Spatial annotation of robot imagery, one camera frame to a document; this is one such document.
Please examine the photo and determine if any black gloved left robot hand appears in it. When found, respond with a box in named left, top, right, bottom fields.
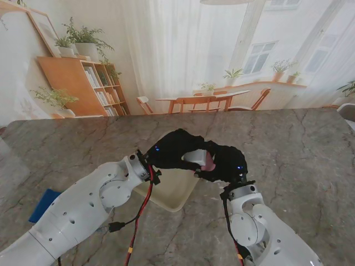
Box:
left=145, top=128, right=207, bottom=172

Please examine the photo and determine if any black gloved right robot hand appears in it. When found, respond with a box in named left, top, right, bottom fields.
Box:
left=194, top=140, right=248, bottom=183

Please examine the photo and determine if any pink square jar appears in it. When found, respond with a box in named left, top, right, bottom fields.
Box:
left=199, top=155, right=216, bottom=172

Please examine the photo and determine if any white square jar cap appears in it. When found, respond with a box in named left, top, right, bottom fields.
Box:
left=182, top=149, right=209, bottom=166

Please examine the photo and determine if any cream baking tray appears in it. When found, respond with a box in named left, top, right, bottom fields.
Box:
left=134, top=132, right=201, bottom=213

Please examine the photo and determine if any blue plastic scraper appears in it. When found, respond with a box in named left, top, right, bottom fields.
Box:
left=28, top=188, right=62, bottom=223

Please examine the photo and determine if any printed room scene backdrop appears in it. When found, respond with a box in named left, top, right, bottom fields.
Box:
left=0, top=0, right=355, bottom=122

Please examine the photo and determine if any red and black right arm cable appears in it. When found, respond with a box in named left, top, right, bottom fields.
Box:
left=221, top=193, right=250, bottom=266

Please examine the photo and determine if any red and black arm cable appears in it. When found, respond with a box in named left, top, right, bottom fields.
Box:
left=57, top=165, right=162, bottom=266
left=221, top=193, right=250, bottom=266

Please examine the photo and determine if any red and black left arm cable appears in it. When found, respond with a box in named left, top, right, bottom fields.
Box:
left=57, top=165, right=162, bottom=266

